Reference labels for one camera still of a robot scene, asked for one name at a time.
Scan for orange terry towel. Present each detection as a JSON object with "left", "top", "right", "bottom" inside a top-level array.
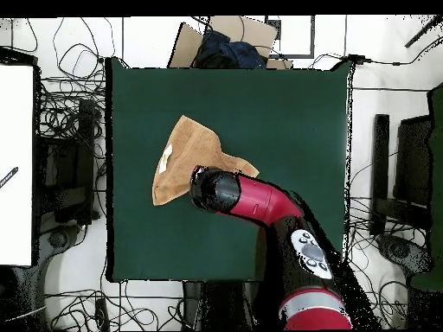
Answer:
[{"left": 151, "top": 114, "right": 260, "bottom": 208}]

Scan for dark green table cloth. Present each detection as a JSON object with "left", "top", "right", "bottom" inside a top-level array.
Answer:
[{"left": 104, "top": 56, "right": 355, "bottom": 284}]

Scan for dark blue jeans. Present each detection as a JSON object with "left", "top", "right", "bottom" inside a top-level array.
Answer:
[{"left": 194, "top": 29, "right": 268, "bottom": 70}]

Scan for black stand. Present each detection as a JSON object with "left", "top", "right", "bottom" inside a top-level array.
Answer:
[
  {"left": 369, "top": 113, "right": 433, "bottom": 238},
  {"left": 34, "top": 98, "right": 101, "bottom": 231}
]

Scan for black power strip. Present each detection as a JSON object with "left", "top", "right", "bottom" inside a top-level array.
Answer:
[{"left": 93, "top": 297, "right": 111, "bottom": 331}]

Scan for white panel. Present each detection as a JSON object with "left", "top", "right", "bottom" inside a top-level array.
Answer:
[{"left": 0, "top": 64, "right": 35, "bottom": 267}]

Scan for black marker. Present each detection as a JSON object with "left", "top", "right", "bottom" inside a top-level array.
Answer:
[{"left": 0, "top": 166, "right": 19, "bottom": 189}]

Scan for black tripod leg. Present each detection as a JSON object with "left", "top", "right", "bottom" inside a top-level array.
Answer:
[{"left": 403, "top": 15, "right": 443, "bottom": 48}]

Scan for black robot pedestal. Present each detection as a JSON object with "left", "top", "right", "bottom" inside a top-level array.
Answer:
[{"left": 182, "top": 280, "right": 264, "bottom": 331}]

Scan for black square frame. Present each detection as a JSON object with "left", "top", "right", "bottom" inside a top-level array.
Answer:
[{"left": 265, "top": 15, "right": 316, "bottom": 59}]

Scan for thin black cable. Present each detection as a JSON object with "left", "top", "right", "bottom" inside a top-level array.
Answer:
[{"left": 309, "top": 34, "right": 443, "bottom": 70}]

